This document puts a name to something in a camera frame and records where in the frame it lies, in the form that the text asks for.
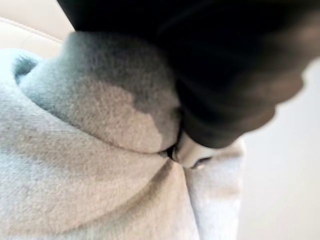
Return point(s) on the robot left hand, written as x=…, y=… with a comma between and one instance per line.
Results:
x=225, y=62

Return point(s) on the pale grey plush cushion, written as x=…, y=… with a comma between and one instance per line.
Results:
x=87, y=155

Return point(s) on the cream leather sofa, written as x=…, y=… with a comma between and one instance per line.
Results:
x=30, y=27

